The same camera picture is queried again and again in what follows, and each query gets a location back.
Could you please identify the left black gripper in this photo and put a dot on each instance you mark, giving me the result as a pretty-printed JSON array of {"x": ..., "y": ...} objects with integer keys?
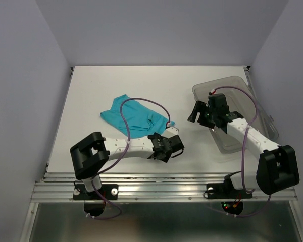
[{"x": 165, "y": 159}]

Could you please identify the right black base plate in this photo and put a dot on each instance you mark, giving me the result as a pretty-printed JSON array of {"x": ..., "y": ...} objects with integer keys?
[{"x": 221, "y": 191}]

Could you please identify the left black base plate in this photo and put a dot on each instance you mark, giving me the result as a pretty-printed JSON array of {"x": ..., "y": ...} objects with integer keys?
[{"x": 108, "y": 191}]

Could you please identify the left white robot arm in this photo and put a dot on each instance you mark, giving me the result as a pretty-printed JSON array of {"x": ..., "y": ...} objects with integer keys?
[{"x": 91, "y": 154}]

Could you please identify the clear plastic bin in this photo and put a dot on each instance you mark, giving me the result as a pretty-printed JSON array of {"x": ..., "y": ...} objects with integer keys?
[{"x": 236, "y": 92}]

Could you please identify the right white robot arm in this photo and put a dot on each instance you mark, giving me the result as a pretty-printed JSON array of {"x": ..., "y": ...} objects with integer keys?
[{"x": 275, "y": 168}]

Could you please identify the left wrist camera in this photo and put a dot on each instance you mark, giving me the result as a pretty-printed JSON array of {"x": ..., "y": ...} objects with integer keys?
[{"x": 170, "y": 131}]

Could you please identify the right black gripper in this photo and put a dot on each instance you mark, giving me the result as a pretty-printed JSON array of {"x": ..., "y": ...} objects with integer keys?
[{"x": 199, "y": 107}]

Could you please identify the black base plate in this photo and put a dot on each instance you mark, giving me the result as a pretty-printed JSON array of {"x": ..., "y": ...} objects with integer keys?
[
  {"x": 108, "y": 191},
  {"x": 221, "y": 191}
]

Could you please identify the turquoise t shirt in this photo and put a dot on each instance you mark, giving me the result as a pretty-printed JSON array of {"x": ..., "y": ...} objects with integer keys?
[{"x": 142, "y": 121}]

